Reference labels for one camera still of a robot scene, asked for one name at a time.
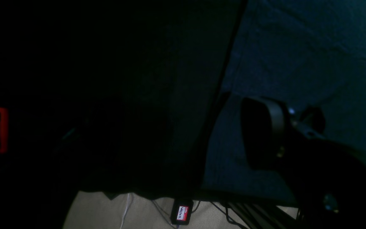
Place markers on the black table cloth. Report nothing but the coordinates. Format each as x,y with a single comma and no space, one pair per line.
111,95

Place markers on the dark grey T-shirt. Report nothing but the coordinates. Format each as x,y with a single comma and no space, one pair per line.
301,52

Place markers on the black power adapter red label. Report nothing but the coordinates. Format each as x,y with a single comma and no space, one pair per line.
181,211

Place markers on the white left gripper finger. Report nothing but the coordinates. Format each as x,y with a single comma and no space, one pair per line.
327,178

